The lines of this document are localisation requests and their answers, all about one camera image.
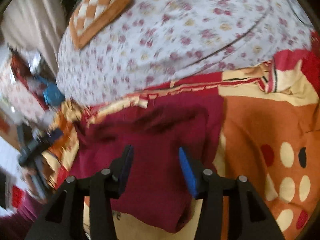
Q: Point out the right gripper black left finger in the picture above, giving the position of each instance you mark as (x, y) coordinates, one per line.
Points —
(81, 208)

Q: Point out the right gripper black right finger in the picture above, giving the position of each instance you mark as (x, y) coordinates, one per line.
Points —
(233, 203)

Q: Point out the dark red garment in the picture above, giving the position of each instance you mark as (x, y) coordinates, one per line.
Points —
(156, 193)

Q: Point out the blue cloth item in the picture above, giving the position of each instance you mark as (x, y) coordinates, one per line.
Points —
(51, 94)

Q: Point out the orange red patterned bedsheet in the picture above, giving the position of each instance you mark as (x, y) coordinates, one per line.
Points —
(269, 133)

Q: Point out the beige curtain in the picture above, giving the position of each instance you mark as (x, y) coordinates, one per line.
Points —
(35, 25)

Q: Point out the orange checkered cushion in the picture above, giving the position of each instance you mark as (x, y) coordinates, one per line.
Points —
(91, 16)

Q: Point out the white floral duvet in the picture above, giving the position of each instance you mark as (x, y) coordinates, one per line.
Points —
(156, 41)

